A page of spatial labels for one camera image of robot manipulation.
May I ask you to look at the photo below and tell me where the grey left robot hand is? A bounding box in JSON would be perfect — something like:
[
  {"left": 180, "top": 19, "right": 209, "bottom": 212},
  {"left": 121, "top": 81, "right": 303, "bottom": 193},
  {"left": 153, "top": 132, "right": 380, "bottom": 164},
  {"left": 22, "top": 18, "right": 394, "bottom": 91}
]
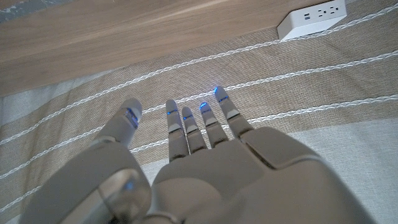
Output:
[{"left": 18, "top": 86, "right": 377, "bottom": 224}]

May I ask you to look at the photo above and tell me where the beige striped backdrop cloth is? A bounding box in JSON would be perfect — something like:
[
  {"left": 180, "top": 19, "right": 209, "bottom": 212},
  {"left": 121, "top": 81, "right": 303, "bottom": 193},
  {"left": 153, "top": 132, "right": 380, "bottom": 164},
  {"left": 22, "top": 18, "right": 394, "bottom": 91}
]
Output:
[{"left": 0, "top": 0, "right": 398, "bottom": 224}]

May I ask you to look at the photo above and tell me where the white power strip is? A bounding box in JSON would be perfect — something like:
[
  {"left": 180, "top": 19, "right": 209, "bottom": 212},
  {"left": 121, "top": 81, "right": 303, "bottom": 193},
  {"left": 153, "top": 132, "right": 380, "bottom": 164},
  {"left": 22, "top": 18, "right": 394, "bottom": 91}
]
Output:
[{"left": 276, "top": 0, "right": 348, "bottom": 41}]

